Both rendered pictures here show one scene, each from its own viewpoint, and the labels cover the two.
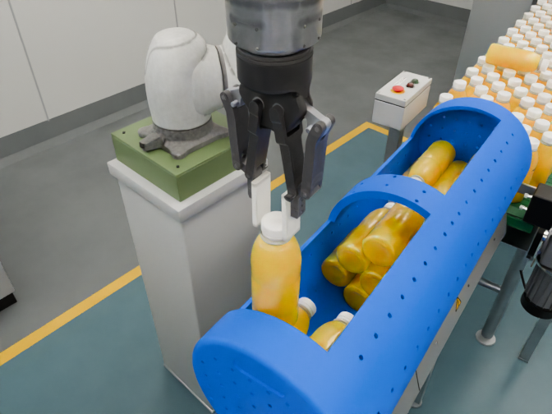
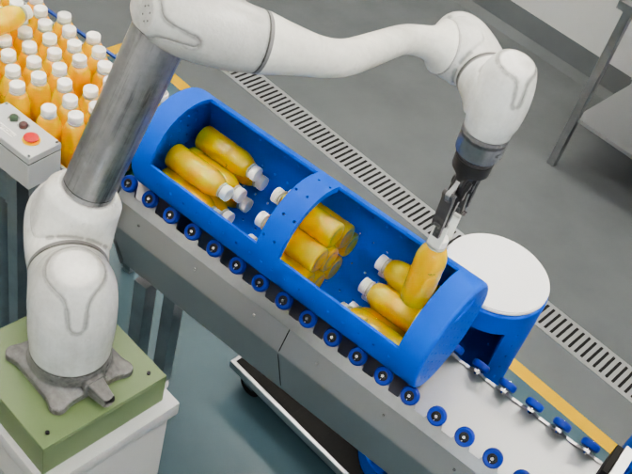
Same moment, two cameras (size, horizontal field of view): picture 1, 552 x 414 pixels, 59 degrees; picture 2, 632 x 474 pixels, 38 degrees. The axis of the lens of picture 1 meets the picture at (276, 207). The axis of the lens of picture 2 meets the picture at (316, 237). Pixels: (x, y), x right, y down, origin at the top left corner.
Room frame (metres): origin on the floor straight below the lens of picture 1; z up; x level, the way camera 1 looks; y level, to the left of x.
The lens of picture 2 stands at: (0.94, 1.37, 2.59)
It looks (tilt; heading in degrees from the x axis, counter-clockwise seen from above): 43 degrees down; 260
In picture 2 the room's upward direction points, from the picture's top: 17 degrees clockwise
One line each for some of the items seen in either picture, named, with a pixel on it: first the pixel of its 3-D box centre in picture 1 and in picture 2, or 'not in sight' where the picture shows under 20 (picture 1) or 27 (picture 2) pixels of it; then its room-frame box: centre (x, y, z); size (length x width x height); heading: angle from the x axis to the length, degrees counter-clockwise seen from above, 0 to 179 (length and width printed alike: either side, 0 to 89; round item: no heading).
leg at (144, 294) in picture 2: not in sight; (136, 349); (1.06, -0.42, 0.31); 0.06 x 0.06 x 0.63; 54
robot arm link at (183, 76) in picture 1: (181, 75); (72, 303); (1.14, 0.23, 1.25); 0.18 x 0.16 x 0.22; 106
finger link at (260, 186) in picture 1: (261, 199); (437, 234); (0.47, 0.02, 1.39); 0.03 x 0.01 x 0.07; 144
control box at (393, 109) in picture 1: (402, 99); (17, 144); (1.41, -0.40, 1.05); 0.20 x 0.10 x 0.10; 144
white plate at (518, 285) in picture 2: not in sight; (497, 273); (0.19, -0.28, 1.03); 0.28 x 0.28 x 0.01
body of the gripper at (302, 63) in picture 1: (274, 86); (468, 171); (0.46, 0.00, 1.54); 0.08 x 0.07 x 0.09; 54
